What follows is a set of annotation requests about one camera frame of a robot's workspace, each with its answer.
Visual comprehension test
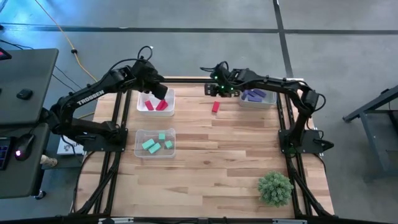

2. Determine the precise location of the thin black cable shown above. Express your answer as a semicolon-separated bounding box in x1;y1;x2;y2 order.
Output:
51;65;94;94

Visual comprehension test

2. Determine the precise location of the black left camera cable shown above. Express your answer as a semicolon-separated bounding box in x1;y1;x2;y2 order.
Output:
105;45;154;75

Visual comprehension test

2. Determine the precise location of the black right camera cable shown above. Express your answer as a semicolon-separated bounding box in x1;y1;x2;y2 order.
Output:
200;60;230;75

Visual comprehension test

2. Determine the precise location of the black computer mouse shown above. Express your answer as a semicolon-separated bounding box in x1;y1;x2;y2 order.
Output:
14;133;35;162

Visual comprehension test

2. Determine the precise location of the small black puck device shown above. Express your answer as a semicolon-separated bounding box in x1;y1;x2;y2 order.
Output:
16;88;34;101

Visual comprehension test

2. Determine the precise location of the dark grey side table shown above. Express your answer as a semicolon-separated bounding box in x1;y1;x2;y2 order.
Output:
343;84;398;183

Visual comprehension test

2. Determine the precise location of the clear bin top left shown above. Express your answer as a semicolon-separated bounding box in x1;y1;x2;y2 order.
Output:
136;88;176;117

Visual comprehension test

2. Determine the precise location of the white printed sheet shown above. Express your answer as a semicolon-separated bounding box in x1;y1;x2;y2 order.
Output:
57;136;86;156

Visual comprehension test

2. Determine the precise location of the black keyboard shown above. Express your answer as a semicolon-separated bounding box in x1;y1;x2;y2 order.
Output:
0;136;13;171

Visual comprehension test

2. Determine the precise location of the black camera cable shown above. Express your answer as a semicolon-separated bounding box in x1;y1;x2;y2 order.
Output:
105;45;154;75
200;60;230;75

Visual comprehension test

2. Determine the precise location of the green artificial plant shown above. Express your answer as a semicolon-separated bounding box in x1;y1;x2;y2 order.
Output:
257;170;295;207

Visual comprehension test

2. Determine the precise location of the black device with red light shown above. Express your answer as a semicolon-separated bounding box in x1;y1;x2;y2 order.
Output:
0;46;12;62

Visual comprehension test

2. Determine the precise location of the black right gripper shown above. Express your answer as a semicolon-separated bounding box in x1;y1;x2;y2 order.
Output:
204;62;247;97

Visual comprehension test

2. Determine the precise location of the dark grey desk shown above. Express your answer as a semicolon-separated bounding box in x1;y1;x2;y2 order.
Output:
0;48;60;200

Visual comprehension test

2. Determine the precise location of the yellow cable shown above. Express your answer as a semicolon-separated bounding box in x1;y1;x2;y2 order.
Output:
33;0;102;88

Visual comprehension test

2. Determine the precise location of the light grey plastic bin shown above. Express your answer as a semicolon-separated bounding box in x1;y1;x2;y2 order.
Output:
238;88;278;110

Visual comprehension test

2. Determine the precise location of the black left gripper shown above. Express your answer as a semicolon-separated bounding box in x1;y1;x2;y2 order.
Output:
132;60;169;101

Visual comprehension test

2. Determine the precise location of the small beige object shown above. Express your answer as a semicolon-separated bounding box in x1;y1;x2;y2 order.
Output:
39;154;59;168

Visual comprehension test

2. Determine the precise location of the black aluminium table frame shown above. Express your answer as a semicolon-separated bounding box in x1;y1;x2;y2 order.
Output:
70;76;336;224

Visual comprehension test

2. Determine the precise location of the clear plastic bin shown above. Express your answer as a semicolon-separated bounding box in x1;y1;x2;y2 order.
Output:
134;128;177;159

